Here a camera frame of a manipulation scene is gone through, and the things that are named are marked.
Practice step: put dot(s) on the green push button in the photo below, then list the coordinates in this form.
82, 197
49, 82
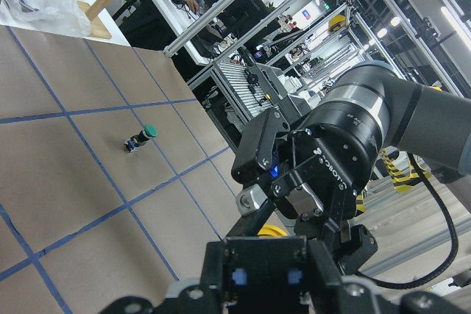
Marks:
139, 140

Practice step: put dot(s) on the clear plastic bag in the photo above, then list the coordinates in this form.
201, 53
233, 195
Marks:
63, 17

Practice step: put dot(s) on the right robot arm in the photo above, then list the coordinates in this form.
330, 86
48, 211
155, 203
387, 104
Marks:
430, 123

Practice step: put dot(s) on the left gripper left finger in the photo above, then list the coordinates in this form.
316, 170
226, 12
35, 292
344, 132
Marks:
181, 297

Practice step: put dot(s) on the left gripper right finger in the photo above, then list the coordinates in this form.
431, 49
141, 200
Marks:
332, 292

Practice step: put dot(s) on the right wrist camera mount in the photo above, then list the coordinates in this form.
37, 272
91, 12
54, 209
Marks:
254, 153

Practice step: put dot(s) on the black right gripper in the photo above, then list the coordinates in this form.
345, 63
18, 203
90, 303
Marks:
322, 163

